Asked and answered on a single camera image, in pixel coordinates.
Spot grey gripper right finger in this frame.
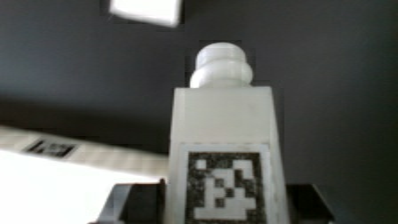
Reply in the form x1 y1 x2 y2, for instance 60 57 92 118
285 184 335 224

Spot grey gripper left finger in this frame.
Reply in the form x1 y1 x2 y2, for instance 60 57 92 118
86 179 166 224

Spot white table leg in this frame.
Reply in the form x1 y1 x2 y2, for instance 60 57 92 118
108 0 182 27
164 42 291 224

